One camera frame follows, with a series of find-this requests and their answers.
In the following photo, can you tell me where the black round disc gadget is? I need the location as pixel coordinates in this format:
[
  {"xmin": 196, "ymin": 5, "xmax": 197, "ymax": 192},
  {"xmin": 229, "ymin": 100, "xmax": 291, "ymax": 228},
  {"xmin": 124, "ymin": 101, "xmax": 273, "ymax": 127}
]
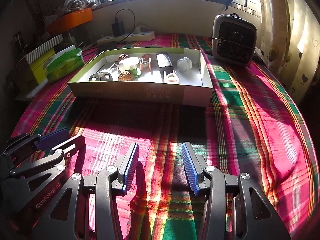
[{"xmin": 89, "ymin": 72, "xmax": 113, "ymax": 82}]

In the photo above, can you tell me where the brown carved walnut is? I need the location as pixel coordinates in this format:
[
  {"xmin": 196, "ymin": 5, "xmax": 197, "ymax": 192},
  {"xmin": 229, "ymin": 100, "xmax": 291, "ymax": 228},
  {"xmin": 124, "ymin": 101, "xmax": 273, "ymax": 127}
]
[
  {"xmin": 118, "ymin": 53, "xmax": 129, "ymax": 62},
  {"xmin": 118, "ymin": 70, "xmax": 135, "ymax": 81}
]

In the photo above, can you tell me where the white green round mirror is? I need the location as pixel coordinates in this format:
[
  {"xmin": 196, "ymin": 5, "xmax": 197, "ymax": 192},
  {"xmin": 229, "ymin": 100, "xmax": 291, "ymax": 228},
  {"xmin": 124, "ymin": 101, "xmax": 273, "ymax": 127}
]
[{"xmin": 118, "ymin": 57, "xmax": 142, "ymax": 78}]

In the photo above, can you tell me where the red white small clip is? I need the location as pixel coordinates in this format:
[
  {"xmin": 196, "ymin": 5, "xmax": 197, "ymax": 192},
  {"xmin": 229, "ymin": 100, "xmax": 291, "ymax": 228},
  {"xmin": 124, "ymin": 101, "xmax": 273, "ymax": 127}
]
[{"xmin": 140, "ymin": 54, "xmax": 151, "ymax": 70}]

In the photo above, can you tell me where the pink carabiner clip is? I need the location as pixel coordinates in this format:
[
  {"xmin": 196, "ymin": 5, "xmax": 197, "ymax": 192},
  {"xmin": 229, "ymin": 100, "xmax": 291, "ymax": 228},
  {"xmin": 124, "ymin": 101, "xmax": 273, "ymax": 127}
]
[{"xmin": 163, "ymin": 70, "xmax": 180, "ymax": 84}]

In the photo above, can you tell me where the clear plastic jar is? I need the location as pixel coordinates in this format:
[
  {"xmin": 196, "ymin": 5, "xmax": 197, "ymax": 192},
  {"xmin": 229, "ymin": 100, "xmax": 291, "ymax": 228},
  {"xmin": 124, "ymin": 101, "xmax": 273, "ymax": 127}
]
[{"xmin": 177, "ymin": 57, "xmax": 193, "ymax": 72}]

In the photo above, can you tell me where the striped box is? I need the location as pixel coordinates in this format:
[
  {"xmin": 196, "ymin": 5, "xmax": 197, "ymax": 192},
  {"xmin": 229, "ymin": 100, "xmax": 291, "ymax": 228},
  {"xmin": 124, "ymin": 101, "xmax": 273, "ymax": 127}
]
[{"xmin": 20, "ymin": 34, "xmax": 63, "ymax": 64}]

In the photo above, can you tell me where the yellow box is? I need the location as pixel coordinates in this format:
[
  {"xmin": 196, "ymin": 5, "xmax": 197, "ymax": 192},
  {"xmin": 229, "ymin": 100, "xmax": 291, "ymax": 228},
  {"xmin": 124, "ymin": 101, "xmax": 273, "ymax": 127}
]
[{"xmin": 29, "ymin": 48, "xmax": 55, "ymax": 85}]

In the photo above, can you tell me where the green tissue pack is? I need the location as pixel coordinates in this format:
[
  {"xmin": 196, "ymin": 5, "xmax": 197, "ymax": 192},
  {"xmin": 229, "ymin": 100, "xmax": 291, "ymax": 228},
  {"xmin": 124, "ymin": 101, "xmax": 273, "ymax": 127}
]
[{"xmin": 43, "ymin": 45, "xmax": 85, "ymax": 83}]

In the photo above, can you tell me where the black smartphone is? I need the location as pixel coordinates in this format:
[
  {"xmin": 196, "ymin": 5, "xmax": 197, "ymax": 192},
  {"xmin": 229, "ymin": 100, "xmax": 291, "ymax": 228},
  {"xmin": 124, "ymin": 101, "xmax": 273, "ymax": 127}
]
[{"xmin": 97, "ymin": 42, "xmax": 118, "ymax": 54}]

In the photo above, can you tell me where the orange storage bin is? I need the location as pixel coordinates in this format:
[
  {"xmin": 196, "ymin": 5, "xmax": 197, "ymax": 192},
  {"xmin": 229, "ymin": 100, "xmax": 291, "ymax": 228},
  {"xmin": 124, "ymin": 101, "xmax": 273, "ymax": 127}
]
[{"xmin": 46, "ymin": 8, "xmax": 93, "ymax": 36}]

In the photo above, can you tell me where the green white cardboard box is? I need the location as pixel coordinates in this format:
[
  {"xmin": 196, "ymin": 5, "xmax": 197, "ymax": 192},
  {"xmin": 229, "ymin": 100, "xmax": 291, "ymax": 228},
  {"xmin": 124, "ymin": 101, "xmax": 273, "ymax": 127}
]
[{"xmin": 68, "ymin": 47, "xmax": 213, "ymax": 107}]

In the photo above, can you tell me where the white power strip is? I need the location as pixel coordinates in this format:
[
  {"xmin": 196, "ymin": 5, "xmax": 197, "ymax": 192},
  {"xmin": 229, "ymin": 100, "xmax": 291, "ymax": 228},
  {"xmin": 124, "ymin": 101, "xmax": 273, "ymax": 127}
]
[{"xmin": 97, "ymin": 31, "xmax": 155, "ymax": 45}]

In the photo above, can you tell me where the grey black mini heater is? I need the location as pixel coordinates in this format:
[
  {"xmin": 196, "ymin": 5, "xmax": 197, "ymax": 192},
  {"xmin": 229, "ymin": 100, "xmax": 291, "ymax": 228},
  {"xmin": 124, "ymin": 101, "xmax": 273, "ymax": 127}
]
[{"xmin": 212, "ymin": 14, "xmax": 257, "ymax": 67}]

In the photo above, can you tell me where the heart pattern curtain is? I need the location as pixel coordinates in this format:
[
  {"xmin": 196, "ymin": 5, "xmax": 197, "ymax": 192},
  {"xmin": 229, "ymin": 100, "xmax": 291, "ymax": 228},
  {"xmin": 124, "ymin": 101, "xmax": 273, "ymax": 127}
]
[{"xmin": 260, "ymin": 0, "xmax": 319, "ymax": 103}]

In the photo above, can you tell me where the black window hook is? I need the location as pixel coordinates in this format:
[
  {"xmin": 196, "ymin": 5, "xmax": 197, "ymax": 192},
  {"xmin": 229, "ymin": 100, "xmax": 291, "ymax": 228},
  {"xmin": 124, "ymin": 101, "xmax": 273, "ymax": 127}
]
[{"xmin": 224, "ymin": 0, "xmax": 237, "ymax": 11}]

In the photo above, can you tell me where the black charger with cable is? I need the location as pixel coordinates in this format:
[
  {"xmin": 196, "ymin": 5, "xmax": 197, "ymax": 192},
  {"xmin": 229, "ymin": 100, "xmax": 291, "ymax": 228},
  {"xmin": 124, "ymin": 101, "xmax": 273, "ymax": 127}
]
[{"xmin": 111, "ymin": 8, "xmax": 136, "ymax": 43}]

